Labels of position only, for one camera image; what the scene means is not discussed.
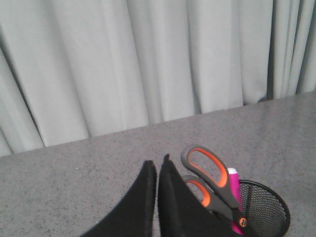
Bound grey curtain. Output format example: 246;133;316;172
0;0;316;156

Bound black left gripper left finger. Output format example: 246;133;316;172
83;160;157;237

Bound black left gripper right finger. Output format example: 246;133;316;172
158;154;237;237

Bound grey orange scissors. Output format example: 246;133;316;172
181;144;249;233

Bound pink highlighter pen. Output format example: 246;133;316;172
228;167;243;236

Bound black mesh pen holder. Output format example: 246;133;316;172
239;180;290;237

